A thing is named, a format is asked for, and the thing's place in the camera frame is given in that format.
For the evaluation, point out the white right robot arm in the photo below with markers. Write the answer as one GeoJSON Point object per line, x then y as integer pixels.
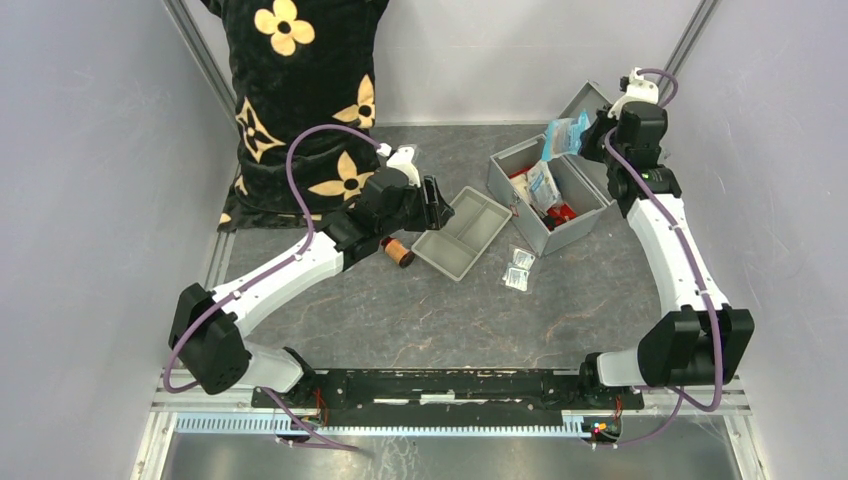
{"type": "Point", "coordinates": [700, 339]}

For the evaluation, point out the black floral velvet cloth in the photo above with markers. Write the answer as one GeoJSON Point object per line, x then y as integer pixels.
{"type": "Point", "coordinates": [303, 76]}

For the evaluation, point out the red first aid pouch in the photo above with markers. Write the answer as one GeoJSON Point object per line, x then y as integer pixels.
{"type": "Point", "coordinates": [555, 216]}

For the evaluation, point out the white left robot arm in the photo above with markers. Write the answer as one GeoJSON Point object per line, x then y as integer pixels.
{"type": "Point", "coordinates": [210, 328]}

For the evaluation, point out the white wipes packet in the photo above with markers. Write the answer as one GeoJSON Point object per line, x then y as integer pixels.
{"type": "Point", "coordinates": [542, 187]}

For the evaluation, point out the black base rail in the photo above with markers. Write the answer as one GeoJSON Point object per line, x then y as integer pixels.
{"type": "Point", "coordinates": [449, 398]}

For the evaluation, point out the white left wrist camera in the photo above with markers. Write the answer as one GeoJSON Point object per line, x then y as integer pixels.
{"type": "Point", "coordinates": [402, 158]}

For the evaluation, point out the grey plastic divider tray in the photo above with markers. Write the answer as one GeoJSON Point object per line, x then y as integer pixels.
{"type": "Point", "coordinates": [455, 248]}

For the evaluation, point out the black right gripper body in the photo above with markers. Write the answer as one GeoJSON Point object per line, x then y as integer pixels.
{"type": "Point", "coordinates": [593, 146]}

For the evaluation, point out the silver metal case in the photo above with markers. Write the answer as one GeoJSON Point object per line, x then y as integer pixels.
{"type": "Point", "coordinates": [581, 182]}

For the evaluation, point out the clear bag of wipes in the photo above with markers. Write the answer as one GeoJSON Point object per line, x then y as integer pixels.
{"type": "Point", "coordinates": [518, 272]}

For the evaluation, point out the blue gauze packet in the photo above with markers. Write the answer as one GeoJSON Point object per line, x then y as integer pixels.
{"type": "Point", "coordinates": [563, 136]}

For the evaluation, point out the amber pill bottle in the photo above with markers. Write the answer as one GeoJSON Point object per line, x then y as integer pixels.
{"type": "Point", "coordinates": [398, 252]}

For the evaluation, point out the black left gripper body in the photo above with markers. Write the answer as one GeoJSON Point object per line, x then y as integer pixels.
{"type": "Point", "coordinates": [416, 215]}

